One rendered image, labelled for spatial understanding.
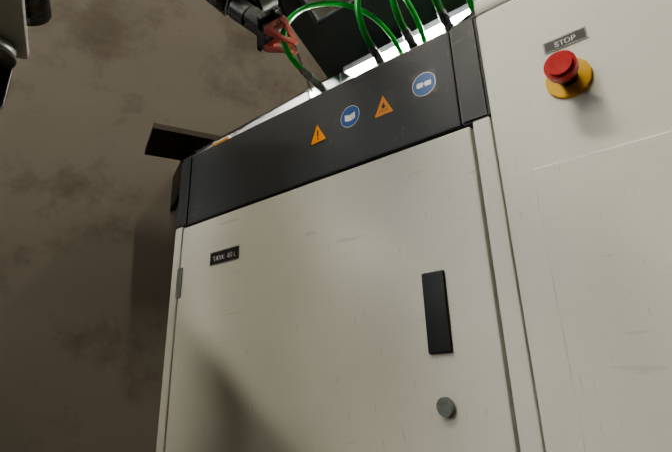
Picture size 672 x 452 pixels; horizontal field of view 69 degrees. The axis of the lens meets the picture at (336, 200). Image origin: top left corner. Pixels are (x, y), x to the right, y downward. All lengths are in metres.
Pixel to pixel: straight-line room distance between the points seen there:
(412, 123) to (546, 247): 0.26
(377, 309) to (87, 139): 2.70
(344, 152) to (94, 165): 2.48
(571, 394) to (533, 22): 0.45
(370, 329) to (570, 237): 0.28
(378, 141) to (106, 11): 3.10
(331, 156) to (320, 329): 0.27
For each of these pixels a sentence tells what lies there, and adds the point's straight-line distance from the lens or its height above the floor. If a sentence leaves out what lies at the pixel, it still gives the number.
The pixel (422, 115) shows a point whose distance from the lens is 0.73.
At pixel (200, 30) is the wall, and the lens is 3.79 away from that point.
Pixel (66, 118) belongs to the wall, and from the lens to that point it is 3.27.
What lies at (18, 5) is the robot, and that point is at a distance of 0.94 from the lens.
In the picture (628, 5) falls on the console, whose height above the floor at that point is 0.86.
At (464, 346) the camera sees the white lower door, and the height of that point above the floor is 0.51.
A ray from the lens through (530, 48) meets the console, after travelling 0.70.
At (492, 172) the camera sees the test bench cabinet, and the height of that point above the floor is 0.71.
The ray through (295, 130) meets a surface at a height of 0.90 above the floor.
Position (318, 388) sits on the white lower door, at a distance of 0.75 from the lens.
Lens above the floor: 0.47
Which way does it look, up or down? 21 degrees up
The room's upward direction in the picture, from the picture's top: 2 degrees counter-clockwise
